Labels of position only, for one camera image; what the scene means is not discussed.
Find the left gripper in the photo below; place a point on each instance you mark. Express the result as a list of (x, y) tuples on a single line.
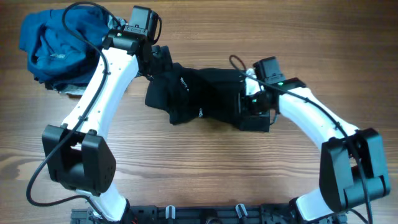
[(162, 59)]

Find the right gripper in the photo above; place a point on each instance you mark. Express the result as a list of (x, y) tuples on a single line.
[(244, 107)]

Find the black t-shirt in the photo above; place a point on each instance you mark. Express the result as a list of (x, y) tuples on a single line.
[(187, 93)]

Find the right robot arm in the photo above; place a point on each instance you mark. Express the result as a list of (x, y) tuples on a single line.
[(353, 169)]

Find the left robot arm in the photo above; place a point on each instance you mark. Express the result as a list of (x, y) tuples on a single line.
[(76, 152)]

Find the grey folded garment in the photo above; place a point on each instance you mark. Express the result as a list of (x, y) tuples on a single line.
[(79, 88)]

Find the blue crumpled garment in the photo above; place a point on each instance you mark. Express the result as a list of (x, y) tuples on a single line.
[(54, 56)]

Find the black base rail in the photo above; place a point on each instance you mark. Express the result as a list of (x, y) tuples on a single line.
[(267, 213)]

